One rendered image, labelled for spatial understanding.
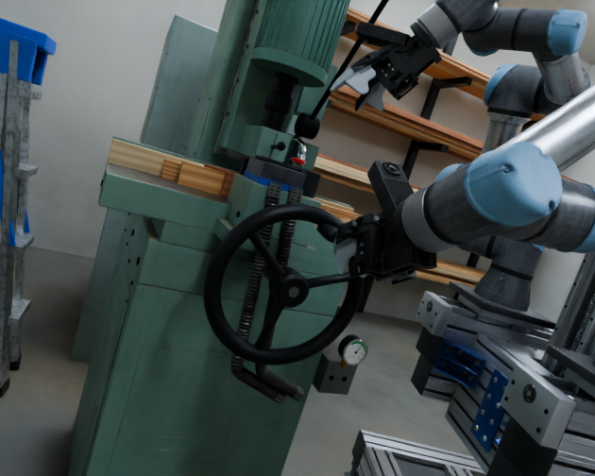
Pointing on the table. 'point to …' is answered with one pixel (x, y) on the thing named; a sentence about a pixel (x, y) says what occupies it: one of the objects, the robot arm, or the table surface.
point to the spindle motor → (299, 39)
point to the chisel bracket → (254, 138)
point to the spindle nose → (279, 101)
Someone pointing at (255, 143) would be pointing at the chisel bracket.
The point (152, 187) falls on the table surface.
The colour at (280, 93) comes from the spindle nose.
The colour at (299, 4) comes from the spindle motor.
